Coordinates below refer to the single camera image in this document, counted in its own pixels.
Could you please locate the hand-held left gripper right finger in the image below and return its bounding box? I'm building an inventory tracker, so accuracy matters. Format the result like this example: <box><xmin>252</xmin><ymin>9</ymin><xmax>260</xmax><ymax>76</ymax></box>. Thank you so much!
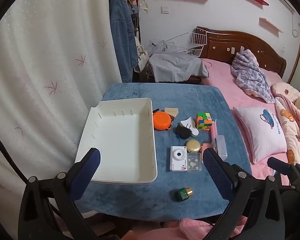
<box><xmin>202</xmin><ymin>147</ymin><xmax>292</xmax><ymax>240</ymax></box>

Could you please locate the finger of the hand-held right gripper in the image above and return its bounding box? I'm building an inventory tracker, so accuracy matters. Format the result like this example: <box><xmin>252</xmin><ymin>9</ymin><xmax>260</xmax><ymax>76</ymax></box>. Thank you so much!
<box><xmin>267</xmin><ymin>156</ymin><xmax>300</xmax><ymax>192</ymax></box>

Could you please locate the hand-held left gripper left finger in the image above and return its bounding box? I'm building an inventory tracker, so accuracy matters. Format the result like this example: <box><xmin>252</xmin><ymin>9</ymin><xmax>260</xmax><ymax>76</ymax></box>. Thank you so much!
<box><xmin>18</xmin><ymin>147</ymin><xmax>102</xmax><ymax>240</ymax></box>

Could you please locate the clear floss pick box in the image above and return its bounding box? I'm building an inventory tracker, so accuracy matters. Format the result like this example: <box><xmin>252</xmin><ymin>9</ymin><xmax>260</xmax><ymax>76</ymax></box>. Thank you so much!
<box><xmin>187</xmin><ymin>152</ymin><xmax>202</xmax><ymax>172</ymax></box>

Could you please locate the white compact camera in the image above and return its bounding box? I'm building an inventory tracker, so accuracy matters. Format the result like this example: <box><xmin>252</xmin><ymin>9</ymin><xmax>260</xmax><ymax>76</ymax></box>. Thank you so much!
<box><xmin>169</xmin><ymin>145</ymin><xmax>188</xmax><ymax>173</ymax></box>

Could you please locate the green bottle with gold cap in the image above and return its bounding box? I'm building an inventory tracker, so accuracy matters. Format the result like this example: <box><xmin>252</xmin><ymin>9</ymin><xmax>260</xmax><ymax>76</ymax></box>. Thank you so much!
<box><xmin>175</xmin><ymin>187</ymin><xmax>193</xmax><ymax>202</ymax></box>

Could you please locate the white plastic tray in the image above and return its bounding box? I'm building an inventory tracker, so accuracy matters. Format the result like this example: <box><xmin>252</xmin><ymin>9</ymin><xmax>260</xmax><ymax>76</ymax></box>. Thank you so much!
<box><xmin>74</xmin><ymin>97</ymin><xmax>158</xmax><ymax>186</ymax></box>

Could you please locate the white plug adapter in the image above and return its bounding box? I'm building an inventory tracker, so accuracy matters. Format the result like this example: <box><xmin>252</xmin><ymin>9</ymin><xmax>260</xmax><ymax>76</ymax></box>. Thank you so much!
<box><xmin>180</xmin><ymin>117</ymin><xmax>199</xmax><ymax>137</ymax></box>

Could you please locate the colourful puzzle cube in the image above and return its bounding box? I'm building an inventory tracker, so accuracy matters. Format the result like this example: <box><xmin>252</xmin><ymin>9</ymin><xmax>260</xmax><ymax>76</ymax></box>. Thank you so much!
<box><xmin>196</xmin><ymin>112</ymin><xmax>213</xmax><ymax>132</ymax></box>

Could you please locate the black plug adapter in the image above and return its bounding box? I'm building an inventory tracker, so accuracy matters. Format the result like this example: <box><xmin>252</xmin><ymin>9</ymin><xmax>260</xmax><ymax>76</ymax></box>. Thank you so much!
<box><xmin>175</xmin><ymin>125</ymin><xmax>190</xmax><ymax>140</ymax></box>

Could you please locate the clear plastic box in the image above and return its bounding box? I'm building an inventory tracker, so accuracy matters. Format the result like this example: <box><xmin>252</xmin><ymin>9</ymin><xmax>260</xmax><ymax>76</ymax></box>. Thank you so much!
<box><xmin>211</xmin><ymin>135</ymin><xmax>228</xmax><ymax>161</ymax></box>

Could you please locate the gold round compact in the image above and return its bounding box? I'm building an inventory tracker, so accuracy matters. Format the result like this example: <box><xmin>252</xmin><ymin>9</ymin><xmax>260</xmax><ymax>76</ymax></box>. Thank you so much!
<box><xmin>186</xmin><ymin>139</ymin><xmax>202</xmax><ymax>153</ymax></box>

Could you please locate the pink printed pillow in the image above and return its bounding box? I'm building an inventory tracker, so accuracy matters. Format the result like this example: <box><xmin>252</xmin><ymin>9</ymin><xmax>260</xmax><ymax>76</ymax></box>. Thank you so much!
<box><xmin>233</xmin><ymin>106</ymin><xmax>288</xmax><ymax>165</ymax></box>

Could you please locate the pink plastic stick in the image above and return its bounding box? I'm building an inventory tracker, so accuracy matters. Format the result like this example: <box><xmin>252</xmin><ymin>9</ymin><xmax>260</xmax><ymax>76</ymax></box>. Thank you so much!
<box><xmin>211</xmin><ymin>120</ymin><xmax>218</xmax><ymax>143</ymax></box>

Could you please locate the bear print blanket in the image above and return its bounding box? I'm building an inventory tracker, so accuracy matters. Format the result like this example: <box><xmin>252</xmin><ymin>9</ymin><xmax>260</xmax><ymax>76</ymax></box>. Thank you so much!
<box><xmin>272</xmin><ymin>82</ymin><xmax>300</xmax><ymax>170</ymax></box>

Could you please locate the pink fleece cloth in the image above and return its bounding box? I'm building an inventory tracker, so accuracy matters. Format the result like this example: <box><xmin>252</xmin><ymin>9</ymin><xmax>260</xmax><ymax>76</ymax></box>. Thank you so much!
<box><xmin>160</xmin><ymin>217</ymin><xmax>248</xmax><ymax>240</ymax></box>

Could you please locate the blue fleece table mat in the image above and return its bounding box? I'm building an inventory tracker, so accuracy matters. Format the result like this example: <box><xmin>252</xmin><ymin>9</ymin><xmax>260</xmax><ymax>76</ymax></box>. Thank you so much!
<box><xmin>74</xmin><ymin>82</ymin><xmax>252</xmax><ymax>222</ymax></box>

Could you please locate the orange round case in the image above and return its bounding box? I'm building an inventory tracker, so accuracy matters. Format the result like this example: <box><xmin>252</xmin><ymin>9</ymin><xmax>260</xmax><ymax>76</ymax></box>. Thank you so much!
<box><xmin>152</xmin><ymin>109</ymin><xmax>173</xmax><ymax>131</ymax></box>

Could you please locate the beige plastic box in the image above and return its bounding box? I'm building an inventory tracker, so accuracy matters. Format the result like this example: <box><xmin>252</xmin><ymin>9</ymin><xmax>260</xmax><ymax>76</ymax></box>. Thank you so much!
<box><xmin>164</xmin><ymin>107</ymin><xmax>178</xmax><ymax>119</ymax></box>

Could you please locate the pink bed sheet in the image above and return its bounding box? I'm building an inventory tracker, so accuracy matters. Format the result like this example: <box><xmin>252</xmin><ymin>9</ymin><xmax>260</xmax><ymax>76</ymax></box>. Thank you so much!
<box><xmin>200</xmin><ymin>58</ymin><xmax>290</xmax><ymax>185</ymax></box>

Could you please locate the purple floral blanket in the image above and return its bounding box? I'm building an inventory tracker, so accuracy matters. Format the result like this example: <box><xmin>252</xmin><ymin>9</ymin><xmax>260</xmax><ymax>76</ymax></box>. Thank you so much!
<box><xmin>230</xmin><ymin>49</ymin><xmax>276</xmax><ymax>103</ymax></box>

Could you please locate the grey cloth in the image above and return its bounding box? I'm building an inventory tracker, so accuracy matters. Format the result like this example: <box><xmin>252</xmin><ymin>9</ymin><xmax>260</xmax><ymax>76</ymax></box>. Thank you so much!
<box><xmin>149</xmin><ymin>52</ymin><xmax>209</xmax><ymax>83</ymax></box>

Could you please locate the white patterned curtain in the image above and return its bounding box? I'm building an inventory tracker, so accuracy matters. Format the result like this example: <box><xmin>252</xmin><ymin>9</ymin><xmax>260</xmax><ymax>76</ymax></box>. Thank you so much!
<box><xmin>0</xmin><ymin>0</ymin><xmax>123</xmax><ymax>205</ymax></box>

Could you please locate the white handbag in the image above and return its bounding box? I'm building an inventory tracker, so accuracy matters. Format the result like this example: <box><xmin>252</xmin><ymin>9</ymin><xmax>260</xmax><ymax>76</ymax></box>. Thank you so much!
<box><xmin>134</xmin><ymin>36</ymin><xmax>148</xmax><ymax>72</ymax></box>

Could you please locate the brown wooden headboard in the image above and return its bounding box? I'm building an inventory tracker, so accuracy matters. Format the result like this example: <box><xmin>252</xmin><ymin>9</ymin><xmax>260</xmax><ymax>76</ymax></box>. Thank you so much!
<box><xmin>195</xmin><ymin>26</ymin><xmax>287</xmax><ymax>78</ymax></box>

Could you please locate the blue denim jacket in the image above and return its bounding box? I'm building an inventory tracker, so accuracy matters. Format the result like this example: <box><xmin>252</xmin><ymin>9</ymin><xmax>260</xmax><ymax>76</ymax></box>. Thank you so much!
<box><xmin>109</xmin><ymin>0</ymin><xmax>138</xmax><ymax>83</ymax></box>

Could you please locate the black cable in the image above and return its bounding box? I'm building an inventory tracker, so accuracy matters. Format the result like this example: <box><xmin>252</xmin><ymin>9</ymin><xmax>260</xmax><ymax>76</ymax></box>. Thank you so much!
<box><xmin>0</xmin><ymin>129</ymin><xmax>28</xmax><ymax>180</ymax></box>

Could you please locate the white wire rack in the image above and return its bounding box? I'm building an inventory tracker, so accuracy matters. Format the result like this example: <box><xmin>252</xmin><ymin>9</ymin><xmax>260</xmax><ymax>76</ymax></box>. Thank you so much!
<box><xmin>156</xmin><ymin>32</ymin><xmax>208</xmax><ymax>58</ymax></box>

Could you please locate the white wall cable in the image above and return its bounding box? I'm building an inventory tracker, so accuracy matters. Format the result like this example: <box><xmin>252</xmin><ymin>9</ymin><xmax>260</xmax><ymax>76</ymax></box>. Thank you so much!
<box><xmin>291</xmin><ymin>12</ymin><xmax>300</xmax><ymax>38</ymax></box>

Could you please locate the short pink wall shelf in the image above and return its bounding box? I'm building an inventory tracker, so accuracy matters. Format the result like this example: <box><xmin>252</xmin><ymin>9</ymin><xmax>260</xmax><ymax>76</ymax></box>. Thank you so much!
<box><xmin>259</xmin><ymin>17</ymin><xmax>283</xmax><ymax>33</ymax></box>

